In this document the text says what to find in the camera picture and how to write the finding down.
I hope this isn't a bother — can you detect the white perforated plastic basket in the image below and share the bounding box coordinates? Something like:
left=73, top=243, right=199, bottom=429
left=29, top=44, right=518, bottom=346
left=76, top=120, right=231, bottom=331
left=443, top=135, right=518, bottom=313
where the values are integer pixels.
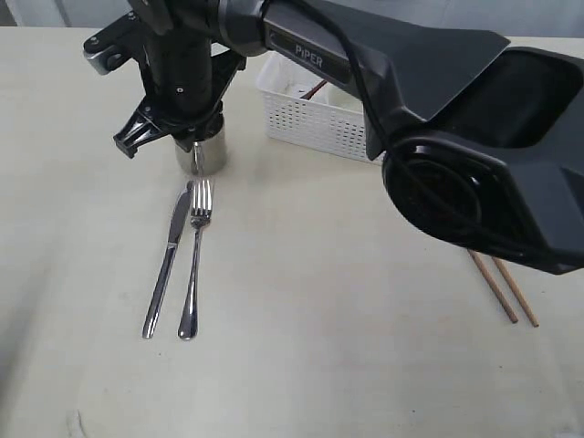
left=256, top=53, right=369, bottom=162

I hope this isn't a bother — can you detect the white bowl dark rim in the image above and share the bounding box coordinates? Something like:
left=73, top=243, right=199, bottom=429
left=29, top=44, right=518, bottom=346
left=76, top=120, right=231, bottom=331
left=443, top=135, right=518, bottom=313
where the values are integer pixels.
left=316, top=84, right=363, bottom=113

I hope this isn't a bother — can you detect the wooden chopstick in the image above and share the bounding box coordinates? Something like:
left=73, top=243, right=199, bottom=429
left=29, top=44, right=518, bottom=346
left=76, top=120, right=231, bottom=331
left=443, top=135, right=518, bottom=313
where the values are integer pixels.
left=466, top=249, right=518, bottom=324
left=492, top=257, right=540, bottom=328

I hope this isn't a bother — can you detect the silver table knife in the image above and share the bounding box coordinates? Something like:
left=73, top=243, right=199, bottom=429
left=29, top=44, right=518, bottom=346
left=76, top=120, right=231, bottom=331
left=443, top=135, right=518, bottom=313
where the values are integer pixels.
left=141, top=181, right=193, bottom=339

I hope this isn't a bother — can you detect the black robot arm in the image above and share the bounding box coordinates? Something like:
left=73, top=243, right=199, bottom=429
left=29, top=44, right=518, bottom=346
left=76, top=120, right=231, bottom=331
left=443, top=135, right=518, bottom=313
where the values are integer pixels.
left=110, top=1, right=583, bottom=274

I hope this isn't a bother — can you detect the shiny metal container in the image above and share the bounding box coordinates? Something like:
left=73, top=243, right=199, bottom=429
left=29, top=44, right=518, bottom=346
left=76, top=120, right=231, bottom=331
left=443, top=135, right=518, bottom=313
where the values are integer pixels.
left=174, top=113, right=227, bottom=176

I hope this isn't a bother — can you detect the silver metal fork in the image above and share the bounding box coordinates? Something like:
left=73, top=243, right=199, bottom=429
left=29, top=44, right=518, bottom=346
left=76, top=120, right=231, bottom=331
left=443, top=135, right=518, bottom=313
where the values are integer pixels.
left=178, top=178, right=214, bottom=340

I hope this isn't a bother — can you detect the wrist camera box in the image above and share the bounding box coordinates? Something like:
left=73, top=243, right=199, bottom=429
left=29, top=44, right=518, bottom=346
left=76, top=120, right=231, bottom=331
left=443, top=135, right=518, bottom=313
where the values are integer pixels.
left=83, top=11, right=148, bottom=76

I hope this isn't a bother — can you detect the reddish brown wooden spoon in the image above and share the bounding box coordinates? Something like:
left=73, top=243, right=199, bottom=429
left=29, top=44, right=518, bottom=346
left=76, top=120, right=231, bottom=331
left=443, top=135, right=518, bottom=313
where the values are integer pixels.
left=301, top=80, right=327, bottom=100

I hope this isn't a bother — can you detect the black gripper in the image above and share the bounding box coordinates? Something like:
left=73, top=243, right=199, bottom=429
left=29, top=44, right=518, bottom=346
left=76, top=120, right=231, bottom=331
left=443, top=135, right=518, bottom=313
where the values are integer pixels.
left=113, top=1, right=246, bottom=159

